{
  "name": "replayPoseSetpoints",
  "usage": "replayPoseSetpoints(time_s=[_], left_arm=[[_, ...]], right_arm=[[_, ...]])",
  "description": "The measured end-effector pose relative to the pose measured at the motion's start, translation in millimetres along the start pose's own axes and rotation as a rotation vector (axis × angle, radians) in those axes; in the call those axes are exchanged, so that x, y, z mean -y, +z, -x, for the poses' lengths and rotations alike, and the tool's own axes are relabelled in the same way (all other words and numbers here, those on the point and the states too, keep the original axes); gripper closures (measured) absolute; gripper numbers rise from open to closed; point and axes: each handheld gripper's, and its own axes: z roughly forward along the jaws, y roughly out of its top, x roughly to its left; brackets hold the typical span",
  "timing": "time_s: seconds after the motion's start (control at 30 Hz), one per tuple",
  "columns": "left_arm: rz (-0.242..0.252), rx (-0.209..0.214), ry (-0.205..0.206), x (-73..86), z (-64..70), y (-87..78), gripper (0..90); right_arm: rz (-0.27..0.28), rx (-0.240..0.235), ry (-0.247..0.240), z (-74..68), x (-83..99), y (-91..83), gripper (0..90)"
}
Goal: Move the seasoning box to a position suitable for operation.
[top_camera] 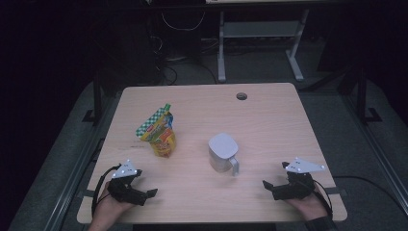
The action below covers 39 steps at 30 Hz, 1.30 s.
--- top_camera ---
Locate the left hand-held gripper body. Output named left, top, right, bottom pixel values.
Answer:
left=106, top=159, right=149, bottom=207

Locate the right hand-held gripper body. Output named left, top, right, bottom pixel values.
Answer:
left=271, top=156, right=326, bottom=202

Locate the yellow snack bag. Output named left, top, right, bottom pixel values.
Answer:
left=135, top=103, right=177, bottom=159

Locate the white cup with handle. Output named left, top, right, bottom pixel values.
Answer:
left=207, top=132, right=241, bottom=177

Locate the person's right hand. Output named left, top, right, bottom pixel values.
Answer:
left=285, top=185, right=329, bottom=222

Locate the person's left hand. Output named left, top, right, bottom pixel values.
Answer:
left=95, top=185, right=135, bottom=223

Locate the grey tape strip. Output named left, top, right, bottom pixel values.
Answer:
left=329, top=187, right=348, bottom=197
left=76, top=189, right=97, bottom=198

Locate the black metal stand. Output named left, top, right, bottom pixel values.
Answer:
left=82, top=71, right=104, bottom=125
left=355, top=66, right=383, bottom=125

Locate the right hand-held gripper black cable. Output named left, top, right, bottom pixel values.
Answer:
left=312, top=179, right=335, bottom=219

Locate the grey metal frame rail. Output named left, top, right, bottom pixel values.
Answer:
left=44, top=92, right=125, bottom=231
left=340, top=92, right=408, bottom=214

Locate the black floor cable loop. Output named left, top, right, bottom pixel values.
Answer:
left=155, top=64, right=179, bottom=87

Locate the white metal desk frame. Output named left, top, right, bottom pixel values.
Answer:
left=205, top=0, right=342, bottom=83

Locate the white hanging cable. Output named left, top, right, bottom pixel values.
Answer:
left=161, top=11, right=206, bottom=33

